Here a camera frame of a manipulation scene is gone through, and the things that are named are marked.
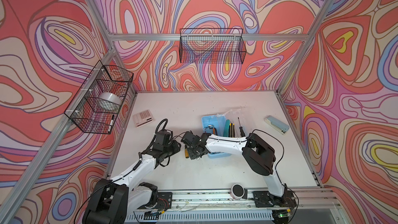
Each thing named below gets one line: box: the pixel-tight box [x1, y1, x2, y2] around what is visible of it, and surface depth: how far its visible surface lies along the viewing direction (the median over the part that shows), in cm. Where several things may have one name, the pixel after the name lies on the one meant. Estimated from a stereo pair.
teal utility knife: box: [222, 119, 231, 138], surface depth 92 cm
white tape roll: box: [96, 92, 122, 113], surface depth 74 cm
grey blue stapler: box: [264, 115, 290, 135], surface depth 101 cm
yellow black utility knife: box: [228, 122, 236, 138], surface depth 90 cm
